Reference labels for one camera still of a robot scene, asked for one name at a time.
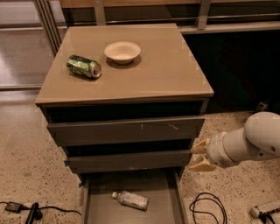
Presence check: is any small grey floor device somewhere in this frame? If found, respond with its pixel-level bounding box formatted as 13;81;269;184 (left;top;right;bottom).
256;101;268;112

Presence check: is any black coiled cable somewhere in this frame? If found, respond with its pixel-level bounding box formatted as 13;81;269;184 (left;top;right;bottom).
189;192;228;224

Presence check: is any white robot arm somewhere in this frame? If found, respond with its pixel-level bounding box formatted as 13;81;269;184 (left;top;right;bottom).
189;112;280;172

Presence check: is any metal railing frame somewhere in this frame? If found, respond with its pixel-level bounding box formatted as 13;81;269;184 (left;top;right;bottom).
31;0;280;53

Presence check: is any grey top drawer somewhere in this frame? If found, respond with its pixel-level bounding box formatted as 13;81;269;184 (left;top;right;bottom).
47;116;204;146

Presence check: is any white power strip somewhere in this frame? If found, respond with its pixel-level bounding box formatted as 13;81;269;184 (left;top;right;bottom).
250;199;280;218

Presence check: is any grey drawer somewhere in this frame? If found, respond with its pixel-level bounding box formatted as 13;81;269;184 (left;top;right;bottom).
82;168;186;224
66;150;192;173
47;116;204;146

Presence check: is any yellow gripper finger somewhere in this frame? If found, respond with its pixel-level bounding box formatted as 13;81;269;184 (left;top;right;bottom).
191;138;210;154
189;156;215;172

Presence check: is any grey drawer cabinet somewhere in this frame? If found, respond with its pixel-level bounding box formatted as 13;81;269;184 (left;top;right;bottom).
35;23;215;176

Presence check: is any green soda can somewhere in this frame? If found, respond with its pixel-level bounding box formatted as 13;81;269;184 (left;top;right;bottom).
66;55;102;79

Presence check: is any clear plastic water bottle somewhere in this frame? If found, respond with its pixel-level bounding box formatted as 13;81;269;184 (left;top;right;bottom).
112;191;149;211

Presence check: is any black power adapter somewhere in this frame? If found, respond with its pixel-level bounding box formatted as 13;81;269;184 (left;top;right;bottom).
4;202;22;214

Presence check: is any grey middle drawer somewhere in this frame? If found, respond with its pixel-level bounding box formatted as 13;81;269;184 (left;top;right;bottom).
66;150;192;173

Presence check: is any white paper bowl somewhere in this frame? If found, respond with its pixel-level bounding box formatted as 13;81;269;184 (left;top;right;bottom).
104;41;141;65

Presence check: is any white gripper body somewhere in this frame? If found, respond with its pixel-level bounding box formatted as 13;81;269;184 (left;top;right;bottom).
206;132;234;168

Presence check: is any grey bottom drawer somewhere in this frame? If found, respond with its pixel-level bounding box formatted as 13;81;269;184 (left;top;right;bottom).
82;168;186;224

